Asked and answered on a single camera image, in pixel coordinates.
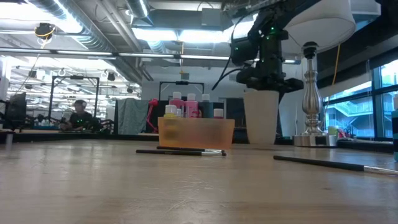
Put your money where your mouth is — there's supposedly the white paper cup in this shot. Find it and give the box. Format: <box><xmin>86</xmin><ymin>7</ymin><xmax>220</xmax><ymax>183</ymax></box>
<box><xmin>243</xmin><ymin>89</ymin><xmax>280</xmax><ymax>145</ymax></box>

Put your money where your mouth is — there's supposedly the bright ceiling light panel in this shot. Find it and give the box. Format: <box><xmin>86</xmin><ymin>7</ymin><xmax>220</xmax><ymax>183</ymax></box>
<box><xmin>132</xmin><ymin>21</ymin><xmax>259</xmax><ymax>44</ymax></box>

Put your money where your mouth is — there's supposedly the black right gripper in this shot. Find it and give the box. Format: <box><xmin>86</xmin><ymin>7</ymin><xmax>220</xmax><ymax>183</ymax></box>
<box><xmin>245</xmin><ymin>62</ymin><xmax>305</xmax><ymax>94</ymax></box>

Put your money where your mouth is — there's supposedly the black equipment rack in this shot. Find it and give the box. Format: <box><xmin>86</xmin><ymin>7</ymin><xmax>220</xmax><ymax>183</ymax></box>
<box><xmin>226</xmin><ymin>98</ymin><xmax>247</xmax><ymax>128</ymax></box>

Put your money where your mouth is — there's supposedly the orange translucent plastic bin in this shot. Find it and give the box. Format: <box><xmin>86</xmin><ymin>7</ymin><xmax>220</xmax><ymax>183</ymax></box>
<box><xmin>157</xmin><ymin>117</ymin><xmax>236</xmax><ymax>151</ymax></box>

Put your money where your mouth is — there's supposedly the silver table lamp white shade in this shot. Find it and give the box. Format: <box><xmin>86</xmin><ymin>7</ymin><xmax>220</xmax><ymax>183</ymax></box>
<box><xmin>281</xmin><ymin>0</ymin><xmax>356</xmax><ymax>147</ymax></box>

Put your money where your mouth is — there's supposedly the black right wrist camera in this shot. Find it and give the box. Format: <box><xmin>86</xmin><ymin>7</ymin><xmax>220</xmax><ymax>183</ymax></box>
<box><xmin>235</xmin><ymin>67</ymin><xmax>261</xmax><ymax>85</ymax></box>

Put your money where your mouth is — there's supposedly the long ceiling light strip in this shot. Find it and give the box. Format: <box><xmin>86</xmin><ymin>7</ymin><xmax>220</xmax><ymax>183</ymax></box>
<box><xmin>0</xmin><ymin>47</ymin><xmax>301</xmax><ymax>65</ymax></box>

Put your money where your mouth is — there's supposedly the black handled paint brush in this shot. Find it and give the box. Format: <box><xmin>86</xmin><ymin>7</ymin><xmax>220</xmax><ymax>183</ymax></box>
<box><xmin>156</xmin><ymin>146</ymin><xmax>225</xmax><ymax>153</ymax></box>
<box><xmin>136</xmin><ymin>149</ymin><xmax>227</xmax><ymax>157</ymax></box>
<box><xmin>273</xmin><ymin>155</ymin><xmax>398</xmax><ymax>175</ymax></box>

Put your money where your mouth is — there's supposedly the grey hanging cloth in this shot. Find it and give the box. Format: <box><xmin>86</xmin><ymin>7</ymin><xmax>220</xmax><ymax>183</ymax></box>
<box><xmin>116</xmin><ymin>98</ymin><xmax>149</xmax><ymax>135</ymax></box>

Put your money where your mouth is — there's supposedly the coral large paint bottle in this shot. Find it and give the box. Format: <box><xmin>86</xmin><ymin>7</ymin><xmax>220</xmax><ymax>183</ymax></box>
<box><xmin>169</xmin><ymin>91</ymin><xmax>185</xmax><ymax>118</ymax></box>

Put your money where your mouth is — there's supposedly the yellow extension cable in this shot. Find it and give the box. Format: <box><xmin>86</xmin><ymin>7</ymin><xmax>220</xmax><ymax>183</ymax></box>
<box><xmin>331</xmin><ymin>43</ymin><xmax>341</xmax><ymax>88</ymax></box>

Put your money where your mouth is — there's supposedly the person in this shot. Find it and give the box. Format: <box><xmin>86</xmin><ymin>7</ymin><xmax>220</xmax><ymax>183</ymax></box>
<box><xmin>60</xmin><ymin>99</ymin><xmax>100</xmax><ymax>131</ymax></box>

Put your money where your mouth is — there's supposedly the pale yellow small paint bottle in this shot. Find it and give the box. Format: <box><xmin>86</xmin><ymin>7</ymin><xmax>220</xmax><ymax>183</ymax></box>
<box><xmin>164</xmin><ymin>105</ymin><xmax>177</xmax><ymax>119</ymax></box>

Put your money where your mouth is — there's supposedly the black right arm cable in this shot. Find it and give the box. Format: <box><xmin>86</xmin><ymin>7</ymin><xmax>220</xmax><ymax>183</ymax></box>
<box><xmin>212</xmin><ymin>12</ymin><xmax>246</xmax><ymax>91</ymax></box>

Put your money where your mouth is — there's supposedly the dark grey large paint bottle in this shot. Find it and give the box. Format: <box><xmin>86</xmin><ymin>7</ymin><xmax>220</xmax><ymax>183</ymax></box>
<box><xmin>198</xmin><ymin>93</ymin><xmax>215</xmax><ymax>119</ymax></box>

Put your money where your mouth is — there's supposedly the silver ceiling duct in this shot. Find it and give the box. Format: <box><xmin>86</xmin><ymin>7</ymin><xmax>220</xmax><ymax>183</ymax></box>
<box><xmin>27</xmin><ymin>0</ymin><xmax>147</xmax><ymax>83</ymax></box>

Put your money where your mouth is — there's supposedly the black background screen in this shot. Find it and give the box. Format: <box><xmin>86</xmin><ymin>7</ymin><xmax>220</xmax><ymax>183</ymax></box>
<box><xmin>157</xmin><ymin>99</ymin><xmax>225</xmax><ymax>119</ymax></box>

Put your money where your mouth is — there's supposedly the dark background monitor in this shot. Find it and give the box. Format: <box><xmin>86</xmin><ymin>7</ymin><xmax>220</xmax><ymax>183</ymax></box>
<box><xmin>6</xmin><ymin>92</ymin><xmax>27</xmax><ymax>125</ymax></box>

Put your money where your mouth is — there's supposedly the black gantry frame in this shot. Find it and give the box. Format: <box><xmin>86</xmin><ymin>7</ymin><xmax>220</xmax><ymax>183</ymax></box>
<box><xmin>159</xmin><ymin>80</ymin><xmax>205</xmax><ymax>102</ymax></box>
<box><xmin>49</xmin><ymin>74</ymin><xmax>100</xmax><ymax>125</ymax></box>

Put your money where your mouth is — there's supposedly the black yellow ceiling cable reel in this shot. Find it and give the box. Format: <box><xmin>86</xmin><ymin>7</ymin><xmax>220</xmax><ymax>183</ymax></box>
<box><xmin>34</xmin><ymin>22</ymin><xmax>57</xmax><ymax>41</ymax></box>

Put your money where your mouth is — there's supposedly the grey ceiling box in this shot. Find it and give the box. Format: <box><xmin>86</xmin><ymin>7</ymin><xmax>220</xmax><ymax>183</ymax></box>
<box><xmin>201</xmin><ymin>7</ymin><xmax>223</xmax><ymax>27</ymax></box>

